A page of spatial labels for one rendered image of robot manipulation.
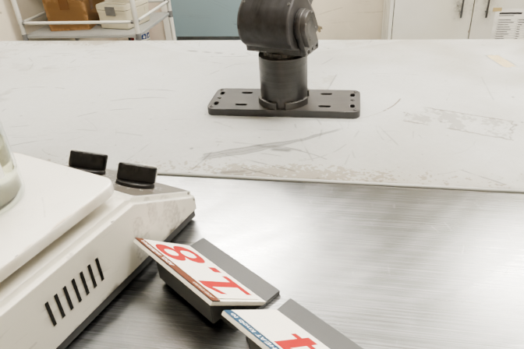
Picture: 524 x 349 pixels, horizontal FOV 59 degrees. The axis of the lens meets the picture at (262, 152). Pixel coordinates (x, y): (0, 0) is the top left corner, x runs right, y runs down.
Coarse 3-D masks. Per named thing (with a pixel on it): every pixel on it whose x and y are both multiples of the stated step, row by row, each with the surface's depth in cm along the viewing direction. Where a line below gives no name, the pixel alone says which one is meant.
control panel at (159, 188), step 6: (108, 174) 42; (114, 174) 43; (114, 180) 40; (114, 186) 37; (120, 186) 37; (156, 186) 40; (162, 186) 41; (168, 186) 42; (126, 192) 35; (132, 192) 36; (138, 192) 36; (144, 192) 37; (150, 192) 37; (156, 192) 37; (162, 192) 38; (168, 192) 39
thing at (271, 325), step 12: (240, 312) 29; (252, 312) 30; (264, 312) 31; (276, 312) 32; (252, 324) 28; (264, 324) 29; (276, 324) 30; (288, 324) 30; (264, 336) 27; (276, 336) 28; (288, 336) 28; (300, 336) 29; (288, 348) 27; (300, 348) 27; (312, 348) 28; (324, 348) 29
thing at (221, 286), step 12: (168, 252) 34; (180, 252) 36; (192, 252) 37; (180, 264) 33; (192, 264) 34; (204, 264) 35; (192, 276) 31; (204, 276) 33; (216, 276) 34; (216, 288) 31; (228, 288) 32; (240, 288) 33
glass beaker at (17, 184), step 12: (0, 120) 30; (0, 132) 29; (0, 144) 29; (0, 156) 29; (12, 156) 31; (0, 168) 29; (12, 168) 30; (0, 180) 29; (12, 180) 30; (0, 192) 29; (12, 192) 30; (0, 204) 29; (12, 204) 30; (0, 216) 30
